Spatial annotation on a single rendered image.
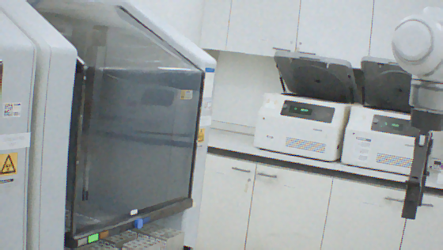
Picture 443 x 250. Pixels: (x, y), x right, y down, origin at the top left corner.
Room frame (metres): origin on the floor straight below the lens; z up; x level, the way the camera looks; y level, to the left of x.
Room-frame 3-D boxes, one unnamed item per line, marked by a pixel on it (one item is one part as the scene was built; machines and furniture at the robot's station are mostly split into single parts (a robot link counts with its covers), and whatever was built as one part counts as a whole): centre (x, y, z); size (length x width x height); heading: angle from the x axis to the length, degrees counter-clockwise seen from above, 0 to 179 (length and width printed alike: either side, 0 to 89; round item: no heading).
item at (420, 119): (1.09, -0.41, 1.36); 0.08 x 0.07 x 0.09; 155
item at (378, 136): (3.53, -1.11, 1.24); 0.62 x 0.56 x 0.69; 156
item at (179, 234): (1.73, 0.11, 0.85); 0.12 x 0.02 x 0.06; 154
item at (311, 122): (3.77, -0.58, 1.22); 0.62 x 0.56 x 0.64; 153
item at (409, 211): (1.03, -0.39, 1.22); 0.03 x 0.01 x 0.07; 65
